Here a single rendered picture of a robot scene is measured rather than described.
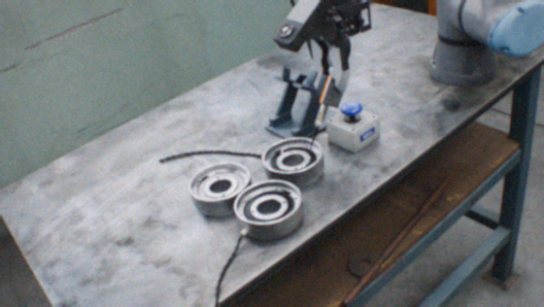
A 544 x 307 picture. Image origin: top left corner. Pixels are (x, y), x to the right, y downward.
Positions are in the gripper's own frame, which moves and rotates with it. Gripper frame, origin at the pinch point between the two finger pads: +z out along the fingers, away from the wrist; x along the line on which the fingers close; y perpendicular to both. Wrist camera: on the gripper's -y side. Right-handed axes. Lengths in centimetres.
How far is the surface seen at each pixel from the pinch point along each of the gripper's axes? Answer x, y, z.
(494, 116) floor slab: 53, 142, 93
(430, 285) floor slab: 10, 41, 93
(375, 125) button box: -3.3, 6.4, 10.1
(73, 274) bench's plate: 7, -51, 13
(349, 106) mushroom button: -0.1, 3.3, 5.7
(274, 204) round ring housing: -5.3, -18.9, 11.4
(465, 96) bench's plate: -6.7, 29.9, 13.2
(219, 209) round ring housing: 0.0, -26.1, 10.9
